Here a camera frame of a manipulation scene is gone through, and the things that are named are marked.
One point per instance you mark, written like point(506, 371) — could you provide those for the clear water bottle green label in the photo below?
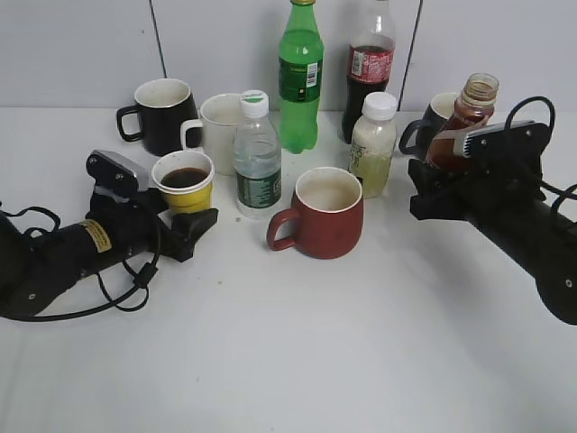
point(257, 158)

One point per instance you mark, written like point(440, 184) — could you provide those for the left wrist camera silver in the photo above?
point(116, 176)

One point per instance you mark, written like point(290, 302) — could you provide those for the cola bottle red label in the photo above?
point(369, 61)

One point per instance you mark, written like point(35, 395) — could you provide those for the white ceramic mug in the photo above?
point(219, 118)

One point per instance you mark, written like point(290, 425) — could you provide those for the green soda bottle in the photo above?
point(301, 61)

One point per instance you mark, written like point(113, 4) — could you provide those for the dark blue ceramic mug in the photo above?
point(418, 135)

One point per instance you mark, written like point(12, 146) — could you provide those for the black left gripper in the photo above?
point(114, 231)

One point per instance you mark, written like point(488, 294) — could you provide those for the coffee bottle brown liquid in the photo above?
point(471, 110)

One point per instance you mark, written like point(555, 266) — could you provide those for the red ceramic mug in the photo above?
point(325, 216)

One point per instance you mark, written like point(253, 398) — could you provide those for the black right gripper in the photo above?
point(505, 185)

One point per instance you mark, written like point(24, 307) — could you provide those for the pale juice bottle white cap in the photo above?
point(373, 142)

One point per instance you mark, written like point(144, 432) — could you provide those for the yellow paper cup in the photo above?
point(185, 181)

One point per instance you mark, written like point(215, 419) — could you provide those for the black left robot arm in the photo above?
point(41, 259)

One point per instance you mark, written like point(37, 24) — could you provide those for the black ceramic mug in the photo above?
point(162, 106)

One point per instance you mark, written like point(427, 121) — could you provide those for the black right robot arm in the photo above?
point(546, 252)

